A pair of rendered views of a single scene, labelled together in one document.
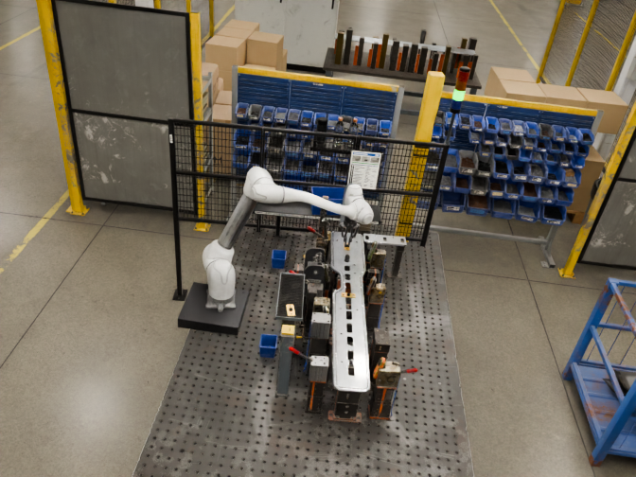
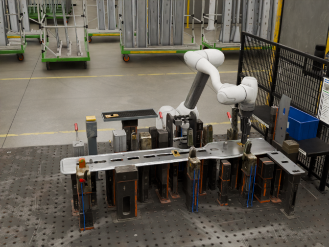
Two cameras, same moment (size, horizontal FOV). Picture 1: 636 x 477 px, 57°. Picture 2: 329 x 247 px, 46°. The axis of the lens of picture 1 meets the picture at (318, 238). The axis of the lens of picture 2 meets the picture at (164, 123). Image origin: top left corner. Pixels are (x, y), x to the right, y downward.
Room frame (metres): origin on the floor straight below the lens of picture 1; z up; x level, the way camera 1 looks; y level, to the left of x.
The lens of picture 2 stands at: (2.04, -2.36, 2.10)
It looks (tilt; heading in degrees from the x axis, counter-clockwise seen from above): 22 degrees down; 77
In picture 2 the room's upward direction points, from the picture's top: 1 degrees clockwise
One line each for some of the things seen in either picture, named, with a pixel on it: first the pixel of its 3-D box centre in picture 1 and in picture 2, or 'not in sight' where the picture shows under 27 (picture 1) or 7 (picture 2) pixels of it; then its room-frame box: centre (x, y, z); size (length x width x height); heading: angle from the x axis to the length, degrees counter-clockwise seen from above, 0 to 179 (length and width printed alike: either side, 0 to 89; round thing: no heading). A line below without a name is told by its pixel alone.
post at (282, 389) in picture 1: (285, 362); (92, 150); (2.13, 0.10, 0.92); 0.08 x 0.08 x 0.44; 3
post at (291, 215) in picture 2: (397, 258); (292, 193); (3.27, -0.56, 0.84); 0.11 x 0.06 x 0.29; 93
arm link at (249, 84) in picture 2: (354, 197); (247, 89); (3.09, -0.19, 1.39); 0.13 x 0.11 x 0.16; 22
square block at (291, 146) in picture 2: (362, 241); (287, 166); (3.38, -0.31, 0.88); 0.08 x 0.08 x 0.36; 3
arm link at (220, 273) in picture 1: (221, 276); (166, 119); (2.76, 0.56, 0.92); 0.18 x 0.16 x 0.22; 23
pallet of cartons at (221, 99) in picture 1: (217, 114); not in sight; (6.06, 1.28, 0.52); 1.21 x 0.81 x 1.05; 3
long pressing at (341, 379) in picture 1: (349, 298); (173, 155); (2.61, -0.22, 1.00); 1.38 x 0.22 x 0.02; 3
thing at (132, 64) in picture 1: (132, 122); (297, 68); (4.62, 1.71, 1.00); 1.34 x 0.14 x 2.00; 89
